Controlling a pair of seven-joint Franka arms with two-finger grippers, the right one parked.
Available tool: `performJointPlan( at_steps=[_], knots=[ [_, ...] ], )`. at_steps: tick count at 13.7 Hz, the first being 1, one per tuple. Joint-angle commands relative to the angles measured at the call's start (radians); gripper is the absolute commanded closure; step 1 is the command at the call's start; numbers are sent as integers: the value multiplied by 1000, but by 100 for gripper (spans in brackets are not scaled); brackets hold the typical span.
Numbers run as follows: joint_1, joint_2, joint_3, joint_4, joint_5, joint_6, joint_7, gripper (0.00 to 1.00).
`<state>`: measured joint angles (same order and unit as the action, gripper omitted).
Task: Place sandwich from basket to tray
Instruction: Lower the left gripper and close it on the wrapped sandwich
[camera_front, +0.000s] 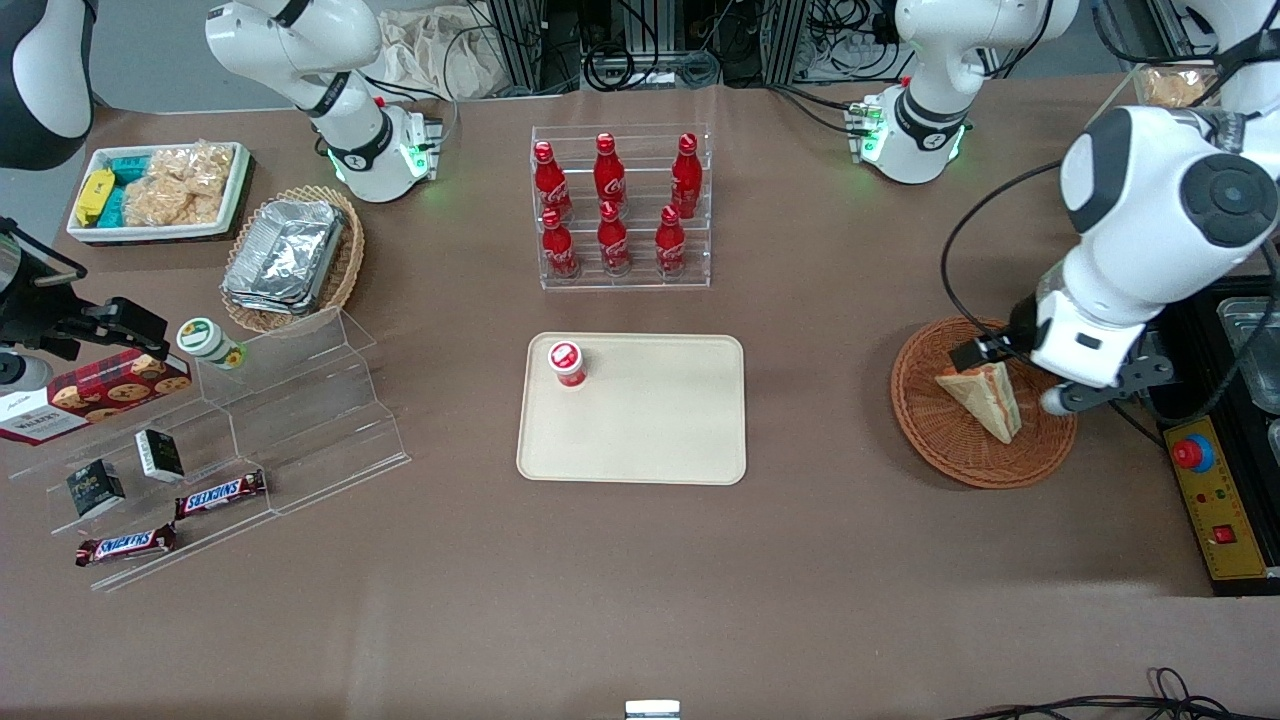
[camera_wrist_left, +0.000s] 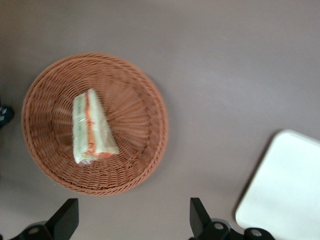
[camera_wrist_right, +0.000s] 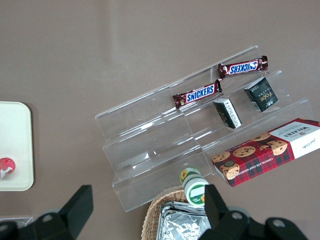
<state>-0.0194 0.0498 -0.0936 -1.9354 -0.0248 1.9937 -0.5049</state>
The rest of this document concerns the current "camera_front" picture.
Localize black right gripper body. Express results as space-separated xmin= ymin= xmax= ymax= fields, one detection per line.
xmin=0 ymin=230 xmax=89 ymax=351

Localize triangular sandwich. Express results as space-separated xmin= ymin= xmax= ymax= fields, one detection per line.
xmin=934 ymin=361 xmax=1023 ymax=445

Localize white rectangular snack tray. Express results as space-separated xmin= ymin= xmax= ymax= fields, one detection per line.
xmin=66 ymin=141 xmax=254 ymax=246

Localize round brown wicker basket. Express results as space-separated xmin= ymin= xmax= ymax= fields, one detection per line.
xmin=890 ymin=316 xmax=1079 ymax=490

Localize oval light wicker basket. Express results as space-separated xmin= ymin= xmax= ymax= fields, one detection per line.
xmin=220 ymin=185 xmax=366 ymax=336

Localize beige plastic tray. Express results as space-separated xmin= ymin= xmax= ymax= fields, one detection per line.
xmin=516 ymin=332 xmax=748 ymax=486

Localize red tartan cookie box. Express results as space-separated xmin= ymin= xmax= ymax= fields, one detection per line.
xmin=0 ymin=348 xmax=193 ymax=447

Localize green-lidded white jar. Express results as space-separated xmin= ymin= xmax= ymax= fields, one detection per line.
xmin=176 ymin=317 xmax=247 ymax=371

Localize black food warmer appliance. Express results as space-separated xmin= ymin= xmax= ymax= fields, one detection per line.
xmin=1140 ymin=270 xmax=1280 ymax=598

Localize clear bag of crackers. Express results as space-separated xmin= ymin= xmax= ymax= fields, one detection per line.
xmin=122 ymin=175 xmax=227 ymax=229
xmin=150 ymin=143 xmax=237 ymax=196

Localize yellow snack packet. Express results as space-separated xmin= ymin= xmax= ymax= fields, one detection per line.
xmin=75 ymin=168 xmax=117 ymax=228

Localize small black box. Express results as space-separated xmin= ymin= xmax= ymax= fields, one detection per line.
xmin=66 ymin=459 xmax=127 ymax=519
xmin=134 ymin=428 xmax=187 ymax=484

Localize stacked aluminium foil trays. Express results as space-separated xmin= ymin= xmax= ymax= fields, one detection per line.
xmin=222 ymin=198 xmax=348 ymax=317

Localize steel food pan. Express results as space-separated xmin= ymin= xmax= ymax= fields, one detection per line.
xmin=1215 ymin=297 xmax=1280 ymax=416

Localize brown chocolate bar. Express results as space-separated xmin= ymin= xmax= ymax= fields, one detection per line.
xmin=75 ymin=523 xmax=179 ymax=568
xmin=174 ymin=470 xmax=268 ymax=520

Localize clear acrylic stepped stand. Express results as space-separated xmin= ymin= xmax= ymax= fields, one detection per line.
xmin=8 ymin=305 xmax=412 ymax=593

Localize yellow control panel box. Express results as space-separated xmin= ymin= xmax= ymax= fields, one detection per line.
xmin=1160 ymin=415 xmax=1280 ymax=597

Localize clear bag of fried snacks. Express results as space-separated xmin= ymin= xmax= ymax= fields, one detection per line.
xmin=1143 ymin=68 xmax=1213 ymax=110

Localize red cola bottle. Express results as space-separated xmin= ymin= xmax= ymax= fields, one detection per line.
xmin=541 ymin=208 xmax=580 ymax=281
xmin=594 ymin=132 xmax=628 ymax=216
xmin=670 ymin=132 xmax=703 ymax=219
xmin=597 ymin=200 xmax=632 ymax=277
xmin=533 ymin=140 xmax=575 ymax=223
xmin=654 ymin=205 xmax=689 ymax=278

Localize clear acrylic bottle rack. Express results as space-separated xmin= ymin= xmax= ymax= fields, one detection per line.
xmin=530 ymin=123 xmax=713 ymax=292

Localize beige cloth bag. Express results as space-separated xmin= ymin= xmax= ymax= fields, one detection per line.
xmin=372 ymin=8 xmax=501 ymax=101

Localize small red-capped drink bottle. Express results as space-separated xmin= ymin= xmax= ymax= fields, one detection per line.
xmin=546 ymin=341 xmax=588 ymax=390

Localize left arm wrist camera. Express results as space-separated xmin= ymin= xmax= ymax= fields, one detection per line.
xmin=1038 ymin=352 xmax=1173 ymax=417

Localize black power cable with plug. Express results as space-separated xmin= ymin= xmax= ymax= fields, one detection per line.
xmin=1103 ymin=398 xmax=1168 ymax=448

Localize white wire rack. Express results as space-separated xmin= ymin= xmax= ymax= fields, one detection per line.
xmin=1128 ymin=58 xmax=1236 ymax=113

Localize black floor cables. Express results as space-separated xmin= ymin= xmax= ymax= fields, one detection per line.
xmin=945 ymin=667 xmax=1280 ymax=720

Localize black cable bundle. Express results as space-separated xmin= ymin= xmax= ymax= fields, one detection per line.
xmin=582 ymin=35 xmax=723 ymax=93

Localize aluminium frame post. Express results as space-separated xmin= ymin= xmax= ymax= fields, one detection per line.
xmin=486 ymin=0 xmax=547 ymax=96

